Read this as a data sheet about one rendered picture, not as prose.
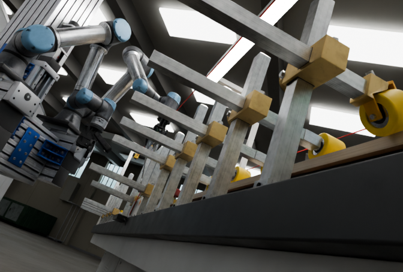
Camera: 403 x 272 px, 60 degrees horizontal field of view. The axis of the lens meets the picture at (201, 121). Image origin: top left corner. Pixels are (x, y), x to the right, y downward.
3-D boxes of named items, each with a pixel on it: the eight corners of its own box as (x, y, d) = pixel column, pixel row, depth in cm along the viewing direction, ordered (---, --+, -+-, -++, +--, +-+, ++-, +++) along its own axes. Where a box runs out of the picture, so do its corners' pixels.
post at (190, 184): (170, 223, 96) (223, 84, 115) (167, 223, 99) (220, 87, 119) (182, 228, 97) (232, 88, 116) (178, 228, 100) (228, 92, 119)
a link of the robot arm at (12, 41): (23, 67, 164) (38, 45, 170) (33, 63, 155) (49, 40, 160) (-1, 51, 157) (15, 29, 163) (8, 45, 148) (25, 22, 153)
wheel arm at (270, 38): (182, -12, 54) (188, -25, 55) (176, 0, 57) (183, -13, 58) (365, 94, 61) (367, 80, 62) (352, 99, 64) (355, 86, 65)
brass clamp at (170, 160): (164, 164, 145) (168, 153, 147) (156, 169, 157) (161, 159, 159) (177, 170, 146) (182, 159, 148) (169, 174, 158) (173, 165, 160)
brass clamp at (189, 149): (181, 151, 122) (186, 139, 124) (171, 159, 134) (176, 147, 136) (197, 159, 123) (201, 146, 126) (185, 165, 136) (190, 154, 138)
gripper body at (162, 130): (150, 134, 169) (159, 113, 174) (146, 138, 177) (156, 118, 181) (164, 141, 170) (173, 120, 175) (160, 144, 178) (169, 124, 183)
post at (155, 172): (129, 225, 164) (167, 136, 183) (128, 225, 167) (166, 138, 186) (136, 228, 164) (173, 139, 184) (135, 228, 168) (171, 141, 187)
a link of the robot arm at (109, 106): (99, 97, 175) (112, 106, 181) (89, 115, 171) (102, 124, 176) (107, 95, 170) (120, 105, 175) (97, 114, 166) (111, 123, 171)
